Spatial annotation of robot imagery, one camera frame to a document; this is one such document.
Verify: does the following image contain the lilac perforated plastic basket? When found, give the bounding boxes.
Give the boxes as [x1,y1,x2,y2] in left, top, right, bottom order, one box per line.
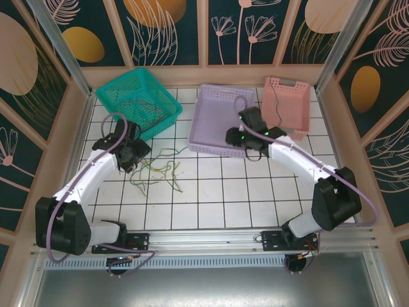
[187,83,256,160]

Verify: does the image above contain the pink perforated plastic basket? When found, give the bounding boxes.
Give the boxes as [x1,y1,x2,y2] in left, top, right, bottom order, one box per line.
[261,75,311,141]

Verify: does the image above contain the teal slotted plastic basket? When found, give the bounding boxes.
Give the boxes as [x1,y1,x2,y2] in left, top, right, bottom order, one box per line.
[95,67,183,142]

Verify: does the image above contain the grey metal plate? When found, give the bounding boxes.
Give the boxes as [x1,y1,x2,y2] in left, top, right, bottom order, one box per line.
[30,268,387,307]

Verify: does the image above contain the wall panel, pink flowers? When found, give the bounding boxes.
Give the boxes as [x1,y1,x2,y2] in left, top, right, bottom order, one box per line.
[208,0,279,65]

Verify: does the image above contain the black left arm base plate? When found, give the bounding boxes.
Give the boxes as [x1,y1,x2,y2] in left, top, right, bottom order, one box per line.
[91,232,151,254]

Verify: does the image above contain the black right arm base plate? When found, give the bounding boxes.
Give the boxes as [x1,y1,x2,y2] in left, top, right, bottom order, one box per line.
[261,230,320,254]

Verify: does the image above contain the aluminium mounting rail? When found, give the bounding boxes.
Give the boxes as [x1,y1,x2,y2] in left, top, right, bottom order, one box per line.
[30,227,380,256]

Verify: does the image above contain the wall panel, small orange oval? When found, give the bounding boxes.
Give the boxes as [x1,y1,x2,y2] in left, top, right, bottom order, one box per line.
[47,0,127,67]

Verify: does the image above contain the wall panel, pale flower outline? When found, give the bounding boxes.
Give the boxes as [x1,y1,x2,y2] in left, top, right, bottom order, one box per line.
[0,98,44,231]

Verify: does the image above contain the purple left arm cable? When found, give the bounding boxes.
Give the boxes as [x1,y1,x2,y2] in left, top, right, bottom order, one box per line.
[46,112,157,278]

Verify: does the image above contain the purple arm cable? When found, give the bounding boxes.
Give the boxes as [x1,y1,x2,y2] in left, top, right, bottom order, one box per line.
[46,112,157,278]
[233,95,381,276]

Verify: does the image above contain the aluminium corner post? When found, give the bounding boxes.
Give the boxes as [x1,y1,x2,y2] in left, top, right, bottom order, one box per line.
[314,0,374,93]
[27,0,94,97]

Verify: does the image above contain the wall panel, orange oval feathers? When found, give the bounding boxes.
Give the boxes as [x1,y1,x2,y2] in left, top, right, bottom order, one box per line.
[335,0,409,138]

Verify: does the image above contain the slotted grey cable duct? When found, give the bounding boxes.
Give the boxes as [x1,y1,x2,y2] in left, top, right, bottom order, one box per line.
[44,257,368,270]

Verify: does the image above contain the wall panel, pale circle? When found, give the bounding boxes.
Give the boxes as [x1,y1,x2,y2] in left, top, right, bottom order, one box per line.
[281,0,352,65]

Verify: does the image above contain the wall panel, orange circle leaves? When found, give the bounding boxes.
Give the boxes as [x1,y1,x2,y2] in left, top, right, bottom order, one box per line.
[115,0,201,67]

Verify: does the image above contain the wall panel, feather outlines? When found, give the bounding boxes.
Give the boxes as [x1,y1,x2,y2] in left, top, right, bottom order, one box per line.
[364,113,409,228]

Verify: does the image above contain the wall panel, large pale oval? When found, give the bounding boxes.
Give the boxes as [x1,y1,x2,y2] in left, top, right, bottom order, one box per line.
[0,0,70,141]

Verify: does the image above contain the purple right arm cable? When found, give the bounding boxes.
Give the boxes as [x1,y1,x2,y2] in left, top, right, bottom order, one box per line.
[233,95,381,276]

